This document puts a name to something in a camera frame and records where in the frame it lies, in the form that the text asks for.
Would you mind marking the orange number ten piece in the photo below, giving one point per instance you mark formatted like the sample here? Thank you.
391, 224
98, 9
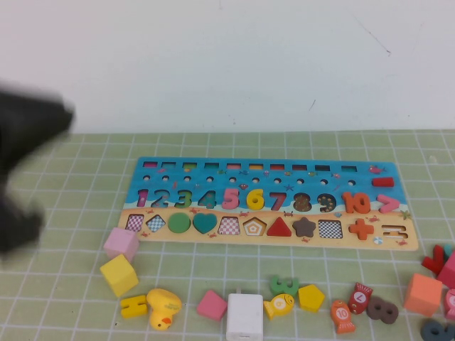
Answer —
347, 202

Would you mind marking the orange cube block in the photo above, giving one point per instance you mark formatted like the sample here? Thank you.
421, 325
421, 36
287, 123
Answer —
422, 295

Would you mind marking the yellow number six piece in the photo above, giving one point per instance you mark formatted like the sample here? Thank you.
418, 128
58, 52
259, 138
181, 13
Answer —
250, 199

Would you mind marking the yellow equals sign piece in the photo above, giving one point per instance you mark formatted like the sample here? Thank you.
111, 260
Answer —
133, 306

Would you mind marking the pink wooden fish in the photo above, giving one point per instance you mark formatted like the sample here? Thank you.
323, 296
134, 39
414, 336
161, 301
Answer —
450, 303

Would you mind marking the teal heart piece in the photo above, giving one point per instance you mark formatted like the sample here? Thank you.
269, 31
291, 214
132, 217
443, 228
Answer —
204, 222

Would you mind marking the brown number eight piece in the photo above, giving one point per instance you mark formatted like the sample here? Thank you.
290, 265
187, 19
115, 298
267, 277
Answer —
382, 309

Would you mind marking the yellow pentagon piece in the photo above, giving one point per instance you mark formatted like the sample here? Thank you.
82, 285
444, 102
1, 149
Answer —
310, 299

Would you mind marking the white power adapter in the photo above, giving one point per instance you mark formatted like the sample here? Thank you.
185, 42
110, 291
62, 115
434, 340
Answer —
243, 312

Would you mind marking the pink square piece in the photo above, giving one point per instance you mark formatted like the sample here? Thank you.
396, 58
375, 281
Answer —
211, 304

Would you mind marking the green number three piece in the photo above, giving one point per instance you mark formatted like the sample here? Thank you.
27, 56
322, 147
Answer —
284, 289

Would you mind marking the green checked tablecloth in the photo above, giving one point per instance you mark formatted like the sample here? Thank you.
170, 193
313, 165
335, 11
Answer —
249, 263

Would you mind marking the pink cube block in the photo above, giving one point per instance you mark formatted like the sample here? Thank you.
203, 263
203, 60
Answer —
121, 243

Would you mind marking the green circle piece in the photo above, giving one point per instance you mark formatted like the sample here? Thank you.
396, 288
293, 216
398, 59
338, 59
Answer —
179, 223

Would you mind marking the red less-than sign piece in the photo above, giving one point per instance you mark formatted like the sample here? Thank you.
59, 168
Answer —
432, 264

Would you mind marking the crimson cube block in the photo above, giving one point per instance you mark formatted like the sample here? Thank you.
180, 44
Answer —
448, 273

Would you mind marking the yellow toy duck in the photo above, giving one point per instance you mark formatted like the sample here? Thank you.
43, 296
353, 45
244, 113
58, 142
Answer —
160, 305

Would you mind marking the pink number five piece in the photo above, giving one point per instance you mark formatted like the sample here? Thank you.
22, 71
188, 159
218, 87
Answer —
232, 202

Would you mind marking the yellow wooden fish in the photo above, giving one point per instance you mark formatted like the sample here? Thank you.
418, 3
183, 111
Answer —
275, 307

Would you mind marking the dark blue-grey number piece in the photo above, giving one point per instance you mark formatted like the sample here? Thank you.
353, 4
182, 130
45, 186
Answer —
426, 332

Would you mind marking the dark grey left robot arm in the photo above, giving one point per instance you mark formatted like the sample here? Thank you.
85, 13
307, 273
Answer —
25, 149

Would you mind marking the yellow cube block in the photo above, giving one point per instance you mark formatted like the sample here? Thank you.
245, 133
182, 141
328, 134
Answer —
119, 277

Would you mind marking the orange wooden fish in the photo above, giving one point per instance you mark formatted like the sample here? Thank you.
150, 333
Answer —
342, 316

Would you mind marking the brown star piece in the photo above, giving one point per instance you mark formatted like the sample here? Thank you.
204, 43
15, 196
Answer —
304, 227

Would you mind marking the orange plus sign piece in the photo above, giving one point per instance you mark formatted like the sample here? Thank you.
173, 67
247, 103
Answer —
361, 228

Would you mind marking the colourful wooden puzzle board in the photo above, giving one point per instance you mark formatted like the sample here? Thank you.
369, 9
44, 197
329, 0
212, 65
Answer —
199, 237

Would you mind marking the red minus bar piece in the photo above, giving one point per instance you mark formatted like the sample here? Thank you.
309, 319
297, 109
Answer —
383, 182

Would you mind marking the red wooden fish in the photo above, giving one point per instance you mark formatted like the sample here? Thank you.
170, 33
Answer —
359, 298

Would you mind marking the pink greater-than sign piece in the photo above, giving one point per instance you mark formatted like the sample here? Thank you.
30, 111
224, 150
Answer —
391, 203

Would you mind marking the red triangle piece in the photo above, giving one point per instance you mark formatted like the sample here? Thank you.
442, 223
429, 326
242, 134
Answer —
279, 229

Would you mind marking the teal number piece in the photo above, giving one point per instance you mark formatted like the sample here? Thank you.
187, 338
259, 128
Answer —
449, 248

